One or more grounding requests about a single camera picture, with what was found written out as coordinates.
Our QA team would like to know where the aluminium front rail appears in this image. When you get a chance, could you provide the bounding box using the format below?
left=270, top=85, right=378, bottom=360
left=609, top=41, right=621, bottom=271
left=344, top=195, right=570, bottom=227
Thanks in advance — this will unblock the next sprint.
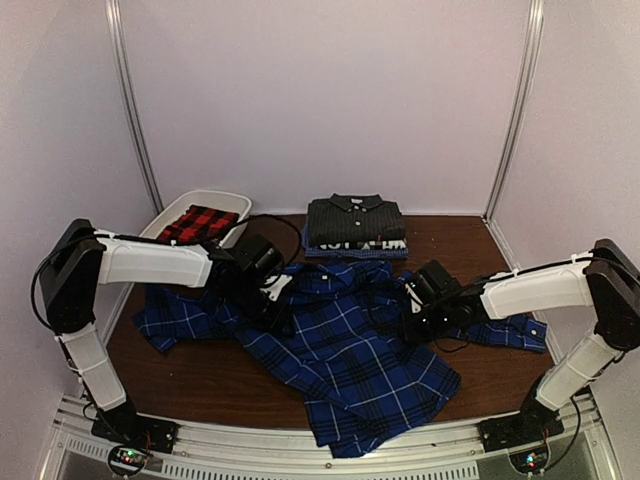
left=36, top=394, right=621, bottom=479

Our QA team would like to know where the blue checked folded shirt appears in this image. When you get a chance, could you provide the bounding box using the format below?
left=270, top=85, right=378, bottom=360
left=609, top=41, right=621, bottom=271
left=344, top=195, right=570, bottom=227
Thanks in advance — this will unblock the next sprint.
left=302, top=226, right=409, bottom=260

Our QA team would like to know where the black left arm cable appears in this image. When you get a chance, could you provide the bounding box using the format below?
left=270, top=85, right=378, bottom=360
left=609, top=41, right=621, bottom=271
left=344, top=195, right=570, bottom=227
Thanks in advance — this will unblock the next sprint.
left=214, top=213, right=307, bottom=261

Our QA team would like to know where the aluminium corner post right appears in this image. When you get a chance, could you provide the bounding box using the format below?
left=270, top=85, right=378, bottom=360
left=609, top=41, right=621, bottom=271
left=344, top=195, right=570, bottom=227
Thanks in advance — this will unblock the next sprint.
left=483, top=0, right=545, bottom=224

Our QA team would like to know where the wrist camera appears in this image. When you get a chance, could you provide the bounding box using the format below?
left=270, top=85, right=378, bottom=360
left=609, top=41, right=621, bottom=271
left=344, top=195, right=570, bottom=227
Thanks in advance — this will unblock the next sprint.
left=405, top=260, right=461, bottom=305
left=233, top=234, right=284, bottom=279

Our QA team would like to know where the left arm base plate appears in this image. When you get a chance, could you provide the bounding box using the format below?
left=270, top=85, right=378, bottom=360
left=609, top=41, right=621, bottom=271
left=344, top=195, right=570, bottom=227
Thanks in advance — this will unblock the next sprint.
left=91, top=403, right=178, bottom=454

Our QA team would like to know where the dark grey striped folded shirt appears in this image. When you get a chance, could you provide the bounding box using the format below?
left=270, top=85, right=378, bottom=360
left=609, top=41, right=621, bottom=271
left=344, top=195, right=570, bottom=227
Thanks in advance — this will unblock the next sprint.
left=306, top=194, right=406, bottom=247

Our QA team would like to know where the circuit board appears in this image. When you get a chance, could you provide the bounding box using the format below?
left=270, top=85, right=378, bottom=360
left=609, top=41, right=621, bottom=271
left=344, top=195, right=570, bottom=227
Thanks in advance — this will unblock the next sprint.
left=106, top=445, right=153, bottom=476
left=509, top=447, right=550, bottom=475

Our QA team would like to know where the aluminium corner post left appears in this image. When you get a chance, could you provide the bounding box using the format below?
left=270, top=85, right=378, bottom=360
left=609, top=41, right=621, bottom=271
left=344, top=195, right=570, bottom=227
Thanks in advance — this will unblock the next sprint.
left=104, top=0, right=164, bottom=214

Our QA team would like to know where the right circuit board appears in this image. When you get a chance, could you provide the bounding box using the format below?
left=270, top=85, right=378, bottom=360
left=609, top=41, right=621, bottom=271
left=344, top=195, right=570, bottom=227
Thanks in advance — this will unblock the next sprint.
left=509, top=447, right=550, bottom=475

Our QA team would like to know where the left circuit board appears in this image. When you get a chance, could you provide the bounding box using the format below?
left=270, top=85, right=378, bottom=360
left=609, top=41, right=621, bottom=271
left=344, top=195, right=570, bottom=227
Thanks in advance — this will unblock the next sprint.
left=106, top=445, right=153, bottom=476

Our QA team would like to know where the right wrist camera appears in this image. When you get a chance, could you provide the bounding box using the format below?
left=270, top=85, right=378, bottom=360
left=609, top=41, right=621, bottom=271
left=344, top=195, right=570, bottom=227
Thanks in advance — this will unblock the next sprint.
left=405, top=260, right=461, bottom=305

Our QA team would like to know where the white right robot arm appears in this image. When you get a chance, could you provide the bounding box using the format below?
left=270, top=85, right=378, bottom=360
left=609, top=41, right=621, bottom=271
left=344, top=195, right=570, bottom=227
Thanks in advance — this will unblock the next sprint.
left=399, top=239, right=639, bottom=442

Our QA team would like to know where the blue plaid long sleeve shirt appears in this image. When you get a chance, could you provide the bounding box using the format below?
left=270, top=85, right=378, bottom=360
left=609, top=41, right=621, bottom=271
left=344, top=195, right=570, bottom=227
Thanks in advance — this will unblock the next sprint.
left=131, top=259, right=549, bottom=459

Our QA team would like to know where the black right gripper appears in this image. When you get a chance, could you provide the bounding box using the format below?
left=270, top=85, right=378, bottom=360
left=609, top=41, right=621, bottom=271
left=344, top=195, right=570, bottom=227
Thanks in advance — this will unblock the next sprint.
left=399, top=301, right=454, bottom=345

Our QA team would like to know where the aluminium corner post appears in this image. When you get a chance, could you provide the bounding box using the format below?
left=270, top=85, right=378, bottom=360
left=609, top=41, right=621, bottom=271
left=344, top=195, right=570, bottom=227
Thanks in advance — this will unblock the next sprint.
left=104, top=0, right=164, bottom=214
left=483, top=0, right=545, bottom=224

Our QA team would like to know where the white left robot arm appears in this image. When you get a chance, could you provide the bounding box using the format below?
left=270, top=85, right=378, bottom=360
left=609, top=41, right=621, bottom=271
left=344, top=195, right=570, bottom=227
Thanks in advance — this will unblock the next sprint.
left=29, top=219, right=293, bottom=444

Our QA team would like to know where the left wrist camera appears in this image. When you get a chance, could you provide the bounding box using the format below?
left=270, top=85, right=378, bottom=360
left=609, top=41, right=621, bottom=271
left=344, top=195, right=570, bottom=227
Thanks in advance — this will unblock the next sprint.
left=233, top=234, right=284, bottom=279

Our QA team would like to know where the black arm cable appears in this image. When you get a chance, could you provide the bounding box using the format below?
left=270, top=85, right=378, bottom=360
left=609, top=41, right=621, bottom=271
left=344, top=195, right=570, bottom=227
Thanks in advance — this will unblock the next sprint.
left=214, top=213, right=307, bottom=261
left=429, top=319, right=489, bottom=354

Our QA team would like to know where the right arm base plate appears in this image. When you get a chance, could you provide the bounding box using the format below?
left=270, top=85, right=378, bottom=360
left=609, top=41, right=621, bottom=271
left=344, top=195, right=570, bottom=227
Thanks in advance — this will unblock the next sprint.
left=478, top=413, right=564, bottom=453

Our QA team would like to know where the black white graphic folded shirt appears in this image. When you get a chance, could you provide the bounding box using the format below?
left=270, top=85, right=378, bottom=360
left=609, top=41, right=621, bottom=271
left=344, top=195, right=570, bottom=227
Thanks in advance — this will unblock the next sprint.
left=317, top=239, right=408, bottom=251

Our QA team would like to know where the white plastic basket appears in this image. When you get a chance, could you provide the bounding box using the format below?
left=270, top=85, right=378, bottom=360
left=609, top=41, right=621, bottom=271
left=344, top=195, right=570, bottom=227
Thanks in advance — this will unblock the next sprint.
left=134, top=189, right=252, bottom=247

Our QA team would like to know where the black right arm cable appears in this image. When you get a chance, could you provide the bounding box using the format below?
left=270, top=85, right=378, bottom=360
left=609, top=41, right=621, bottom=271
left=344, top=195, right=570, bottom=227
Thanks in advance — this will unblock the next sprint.
left=429, top=319, right=489, bottom=354

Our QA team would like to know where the red black plaid shirt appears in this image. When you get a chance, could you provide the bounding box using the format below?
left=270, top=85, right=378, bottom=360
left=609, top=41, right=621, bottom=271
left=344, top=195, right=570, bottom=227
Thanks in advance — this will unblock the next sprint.
left=157, top=205, right=239, bottom=244

